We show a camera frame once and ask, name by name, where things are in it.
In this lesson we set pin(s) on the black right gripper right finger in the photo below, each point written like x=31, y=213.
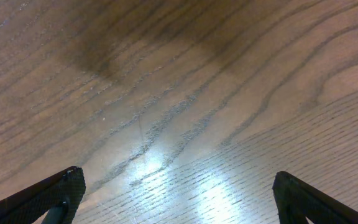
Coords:
x=299, y=202

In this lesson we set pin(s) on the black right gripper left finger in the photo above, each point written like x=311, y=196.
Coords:
x=55, y=198

